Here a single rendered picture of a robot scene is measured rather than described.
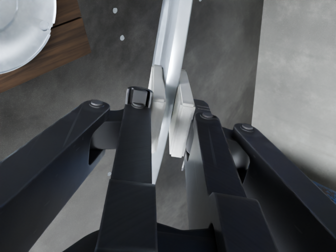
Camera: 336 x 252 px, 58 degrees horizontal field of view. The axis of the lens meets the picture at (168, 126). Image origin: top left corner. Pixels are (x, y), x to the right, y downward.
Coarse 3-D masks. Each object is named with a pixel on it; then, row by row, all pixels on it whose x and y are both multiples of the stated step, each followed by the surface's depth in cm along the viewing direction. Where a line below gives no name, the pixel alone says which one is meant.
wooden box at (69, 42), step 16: (64, 0) 69; (64, 16) 71; (64, 32) 72; (80, 32) 75; (48, 48) 71; (64, 48) 74; (80, 48) 77; (32, 64) 70; (48, 64) 72; (0, 80) 66; (16, 80) 68
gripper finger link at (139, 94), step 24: (144, 96) 14; (144, 120) 13; (120, 144) 10; (144, 144) 11; (120, 168) 9; (144, 168) 9; (120, 192) 7; (144, 192) 8; (120, 216) 7; (144, 216) 7; (120, 240) 6; (144, 240) 6
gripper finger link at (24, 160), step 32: (64, 128) 11; (96, 128) 12; (32, 160) 9; (64, 160) 10; (96, 160) 13; (0, 192) 7; (32, 192) 8; (64, 192) 10; (0, 224) 7; (32, 224) 9
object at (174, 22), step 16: (176, 0) 18; (192, 0) 17; (160, 16) 40; (176, 16) 17; (160, 32) 36; (176, 32) 17; (160, 48) 36; (176, 48) 17; (160, 64) 24; (176, 64) 17; (176, 80) 17; (160, 144) 19; (160, 160) 20
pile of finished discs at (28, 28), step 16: (0, 0) 59; (16, 0) 61; (32, 0) 63; (48, 0) 66; (0, 16) 60; (16, 16) 62; (32, 16) 65; (48, 16) 67; (0, 32) 61; (16, 32) 64; (32, 32) 66; (48, 32) 68; (0, 48) 63; (16, 48) 65; (32, 48) 67; (0, 64) 64; (16, 64) 66
